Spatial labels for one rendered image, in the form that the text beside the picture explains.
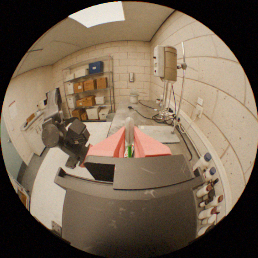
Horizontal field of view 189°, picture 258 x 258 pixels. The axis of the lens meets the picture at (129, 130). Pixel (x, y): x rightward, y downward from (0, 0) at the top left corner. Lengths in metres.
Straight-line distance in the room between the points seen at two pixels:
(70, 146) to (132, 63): 2.46
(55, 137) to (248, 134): 0.69
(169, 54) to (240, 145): 0.58
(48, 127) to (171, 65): 0.55
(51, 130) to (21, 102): 2.84
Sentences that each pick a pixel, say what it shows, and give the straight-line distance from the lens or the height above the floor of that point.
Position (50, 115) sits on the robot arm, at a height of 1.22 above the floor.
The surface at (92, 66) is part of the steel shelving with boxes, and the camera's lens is 2.42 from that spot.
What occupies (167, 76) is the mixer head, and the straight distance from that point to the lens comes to 0.50.
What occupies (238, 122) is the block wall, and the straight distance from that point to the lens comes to 0.53.
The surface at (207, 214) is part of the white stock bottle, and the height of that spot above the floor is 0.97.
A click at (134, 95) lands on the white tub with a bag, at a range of 1.19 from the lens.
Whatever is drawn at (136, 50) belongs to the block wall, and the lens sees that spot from 2.65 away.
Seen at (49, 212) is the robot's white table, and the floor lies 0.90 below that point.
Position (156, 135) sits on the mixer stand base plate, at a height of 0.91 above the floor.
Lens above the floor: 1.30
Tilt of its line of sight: 36 degrees down
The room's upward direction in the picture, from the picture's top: straight up
